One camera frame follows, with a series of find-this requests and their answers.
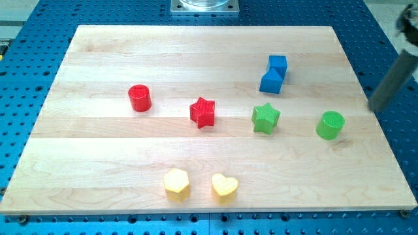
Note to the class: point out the red star block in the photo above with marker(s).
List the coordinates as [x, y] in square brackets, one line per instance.
[202, 112]

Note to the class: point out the blue triangle block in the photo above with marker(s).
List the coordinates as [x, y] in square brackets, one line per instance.
[272, 81]

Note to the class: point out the red cylinder block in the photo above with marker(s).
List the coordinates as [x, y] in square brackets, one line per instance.
[140, 98]

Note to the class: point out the black tool mount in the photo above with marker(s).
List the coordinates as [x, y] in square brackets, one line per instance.
[406, 23]

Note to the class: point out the yellow hexagon block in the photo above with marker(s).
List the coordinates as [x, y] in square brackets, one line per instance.
[176, 184]

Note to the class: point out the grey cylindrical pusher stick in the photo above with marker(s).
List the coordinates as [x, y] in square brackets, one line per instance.
[397, 76]

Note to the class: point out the blue cube block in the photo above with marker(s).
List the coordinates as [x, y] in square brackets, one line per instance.
[278, 62]

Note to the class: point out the green cylinder block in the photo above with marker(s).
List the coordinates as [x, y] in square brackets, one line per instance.
[330, 125]

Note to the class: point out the wooden board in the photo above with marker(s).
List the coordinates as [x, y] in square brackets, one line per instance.
[90, 152]

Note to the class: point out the green star block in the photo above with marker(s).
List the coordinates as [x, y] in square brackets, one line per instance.
[265, 118]

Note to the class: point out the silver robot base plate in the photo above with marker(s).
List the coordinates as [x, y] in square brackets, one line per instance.
[204, 7]

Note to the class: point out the yellow heart block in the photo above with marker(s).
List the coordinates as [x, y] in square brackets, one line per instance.
[224, 189]

